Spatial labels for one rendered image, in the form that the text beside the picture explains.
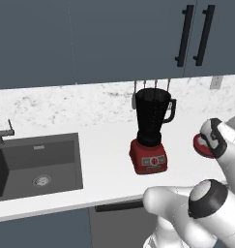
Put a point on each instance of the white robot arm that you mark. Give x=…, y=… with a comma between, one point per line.
x=173, y=210

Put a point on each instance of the red and black blender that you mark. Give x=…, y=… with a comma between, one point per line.
x=149, y=129

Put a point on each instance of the hanging utensil with grey head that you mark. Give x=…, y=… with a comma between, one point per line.
x=134, y=98

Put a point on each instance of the grey upper cupboard door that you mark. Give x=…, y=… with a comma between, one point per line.
x=128, y=38
x=225, y=35
x=32, y=42

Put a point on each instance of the grey cupboard door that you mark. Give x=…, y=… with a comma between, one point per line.
x=128, y=38
x=41, y=232
x=225, y=35
x=32, y=42

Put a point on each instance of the dark grey sink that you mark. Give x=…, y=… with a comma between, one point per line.
x=41, y=168

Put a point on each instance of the grey dishwasher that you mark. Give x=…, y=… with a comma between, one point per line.
x=122, y=229

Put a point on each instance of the grey lower cupboard door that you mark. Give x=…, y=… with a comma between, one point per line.
x=41, y=232

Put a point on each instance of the grey wall outlet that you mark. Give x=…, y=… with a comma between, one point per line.
x=216, y=83

